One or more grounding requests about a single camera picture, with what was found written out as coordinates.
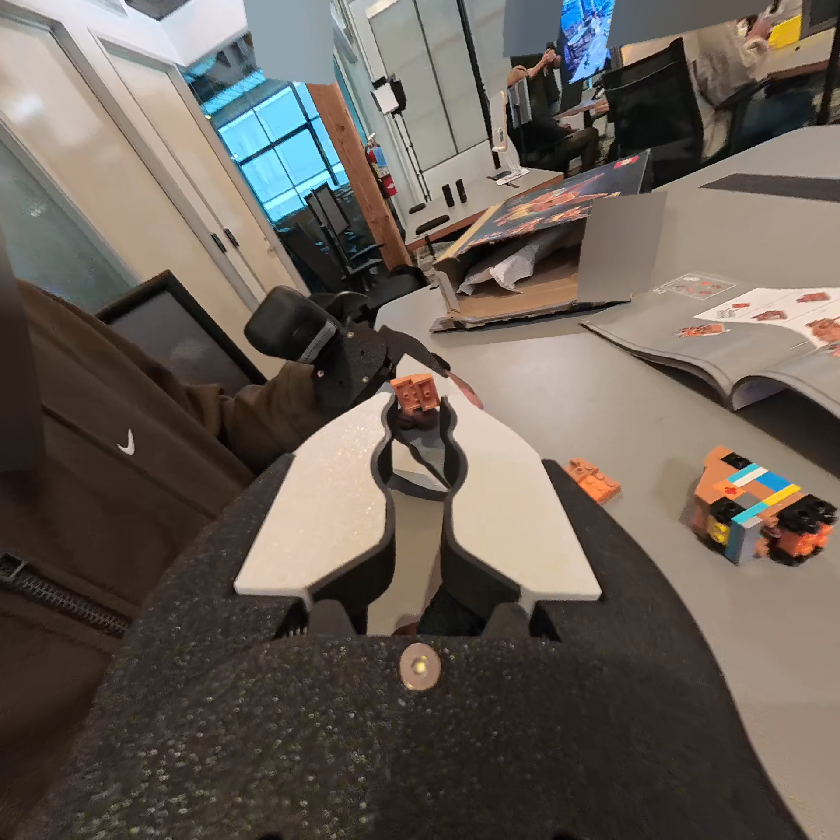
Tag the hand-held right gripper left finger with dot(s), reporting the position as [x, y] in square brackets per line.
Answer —
[321, 512]

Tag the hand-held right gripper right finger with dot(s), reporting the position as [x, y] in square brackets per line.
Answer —
[518, 518]

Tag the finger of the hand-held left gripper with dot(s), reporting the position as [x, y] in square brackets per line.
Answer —
[423, 469]
[420, 366]

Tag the orange brick plate assembly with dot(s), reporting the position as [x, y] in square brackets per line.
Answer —
[417, 394]

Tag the multicoloured brick model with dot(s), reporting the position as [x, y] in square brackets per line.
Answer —
[748, 505]

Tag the person's left forearm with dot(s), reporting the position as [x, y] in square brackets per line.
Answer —
[275, 413]

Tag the white desk stand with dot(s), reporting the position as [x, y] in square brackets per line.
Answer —
[508, 157]

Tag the person's left hand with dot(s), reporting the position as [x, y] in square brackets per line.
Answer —
[469, 392]

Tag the orange and grey brick assembly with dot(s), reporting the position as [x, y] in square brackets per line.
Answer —
[594, 482]

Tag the cardboard box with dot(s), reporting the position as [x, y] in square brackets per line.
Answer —
[525, 289]

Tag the white patterned paper bag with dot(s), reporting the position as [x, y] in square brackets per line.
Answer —
[512, 266]

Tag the dark framed board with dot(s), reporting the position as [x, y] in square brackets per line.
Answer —
[177, 328]

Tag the red fire extinguisher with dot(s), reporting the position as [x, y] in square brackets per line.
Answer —
[380, 167]

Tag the person's brown jacket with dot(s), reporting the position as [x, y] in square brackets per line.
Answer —
[98, 525]

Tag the window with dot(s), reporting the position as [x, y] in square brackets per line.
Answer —
[282, 151]

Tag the brick instruction booklet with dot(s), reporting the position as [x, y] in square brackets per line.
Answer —
[722, 354]

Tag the light panel on stand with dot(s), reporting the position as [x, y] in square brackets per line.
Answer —
[388, 95]

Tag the white double door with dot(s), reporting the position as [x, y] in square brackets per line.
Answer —
[131, 184]

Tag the yellow box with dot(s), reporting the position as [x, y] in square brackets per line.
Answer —
[784, 31]

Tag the wooden post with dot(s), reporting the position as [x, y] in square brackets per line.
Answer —
[354, 170]

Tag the wall screen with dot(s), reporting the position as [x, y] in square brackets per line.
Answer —
[587, 39]

